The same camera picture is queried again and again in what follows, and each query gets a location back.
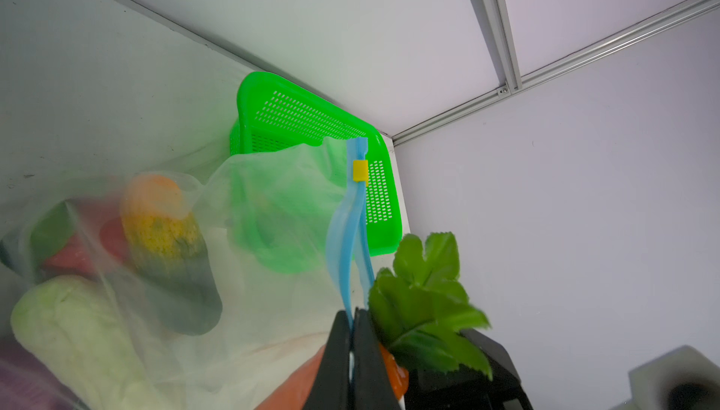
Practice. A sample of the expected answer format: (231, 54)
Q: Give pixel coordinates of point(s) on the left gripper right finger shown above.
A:
(371, 387)

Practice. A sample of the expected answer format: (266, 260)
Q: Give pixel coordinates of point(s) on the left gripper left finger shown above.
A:
(331, 389)

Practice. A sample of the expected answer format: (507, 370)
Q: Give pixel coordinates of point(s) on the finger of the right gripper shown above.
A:
(469, 389)

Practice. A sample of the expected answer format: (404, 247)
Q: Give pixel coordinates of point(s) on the green toy leafy vegetable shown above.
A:
(420, 309)

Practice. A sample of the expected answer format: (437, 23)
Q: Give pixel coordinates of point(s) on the clear zip bag blue zipper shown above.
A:
(271, 322)

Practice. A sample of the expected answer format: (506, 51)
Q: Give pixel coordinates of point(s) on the yellow green toy corn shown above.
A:
(169, 253)

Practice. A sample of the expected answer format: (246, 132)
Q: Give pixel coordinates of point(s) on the green plastic basket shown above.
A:
(275, 114)

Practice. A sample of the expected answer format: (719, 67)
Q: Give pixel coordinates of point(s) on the white toy radish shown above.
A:
(70, 325)

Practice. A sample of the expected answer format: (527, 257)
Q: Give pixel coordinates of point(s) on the red toy pepper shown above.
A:
(80, 236)

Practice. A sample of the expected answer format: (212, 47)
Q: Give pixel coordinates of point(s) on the purple toy onion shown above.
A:
(27, 384)

